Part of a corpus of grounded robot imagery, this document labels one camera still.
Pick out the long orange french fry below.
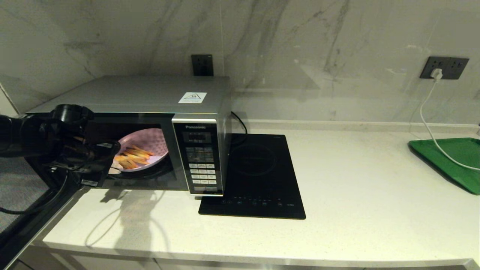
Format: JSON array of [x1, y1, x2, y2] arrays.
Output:
[[118, 154, 145, 167]]

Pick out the lilac round plate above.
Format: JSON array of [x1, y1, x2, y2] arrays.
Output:
[[112, 128, 169, 172]]

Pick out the black glass microwave door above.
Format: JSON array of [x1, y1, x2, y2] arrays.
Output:
[[0, 157, 82, 270]]

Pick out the silver Panasonic microwave oven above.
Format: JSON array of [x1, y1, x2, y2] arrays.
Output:
[[27, 76, 233, 197]]

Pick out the cabinet front panel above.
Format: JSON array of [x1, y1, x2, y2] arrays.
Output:
[[17, 246, 159, 270], [157, 258, 366, 270]]

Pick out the white warning sticker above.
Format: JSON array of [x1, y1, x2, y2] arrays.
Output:
[[178, 92, 207, 104]]

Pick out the black induction cooktop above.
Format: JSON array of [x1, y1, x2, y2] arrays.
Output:
[[198, 134, 306, 220]]

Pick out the green plastic tray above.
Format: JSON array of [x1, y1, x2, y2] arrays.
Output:
[[408, 138, 480, 195]]

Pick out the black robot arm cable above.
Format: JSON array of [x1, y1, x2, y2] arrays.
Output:
[[0, 171, 72, 215]]

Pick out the small black wall socket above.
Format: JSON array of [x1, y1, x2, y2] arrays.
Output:
[[191, 54, 214, 77]]

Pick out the thin black cable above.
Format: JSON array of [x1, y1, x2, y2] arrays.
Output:
[[231, 111, 248, 136]]

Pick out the white power cable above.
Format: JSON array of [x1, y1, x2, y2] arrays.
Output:
[[418, 80, 480, 172]]

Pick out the wide black wall socket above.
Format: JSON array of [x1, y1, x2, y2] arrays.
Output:
[[420, 56, 470, 80]]

